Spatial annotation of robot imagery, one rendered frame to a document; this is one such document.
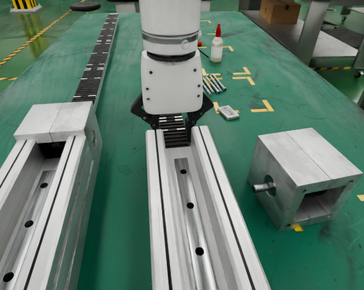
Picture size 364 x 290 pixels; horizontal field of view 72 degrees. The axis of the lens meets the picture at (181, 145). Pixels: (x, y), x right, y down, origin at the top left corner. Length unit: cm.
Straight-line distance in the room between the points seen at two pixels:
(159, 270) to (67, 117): 29
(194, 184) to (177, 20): 22
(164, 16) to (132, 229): 29
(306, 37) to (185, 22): 246
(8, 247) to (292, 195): 33
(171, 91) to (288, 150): 19
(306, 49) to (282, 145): 249
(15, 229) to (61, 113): 19
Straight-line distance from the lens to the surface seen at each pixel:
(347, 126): 66
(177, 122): 51
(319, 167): 36
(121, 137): 53
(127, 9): 243
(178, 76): 40
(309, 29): 277
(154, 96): 41
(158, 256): 25
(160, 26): 36
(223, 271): 29
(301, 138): 39
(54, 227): 30
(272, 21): 408
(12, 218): 37
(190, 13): 36
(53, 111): 47
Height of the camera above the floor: 109
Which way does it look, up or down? 39 degrees down
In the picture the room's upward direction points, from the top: straight up
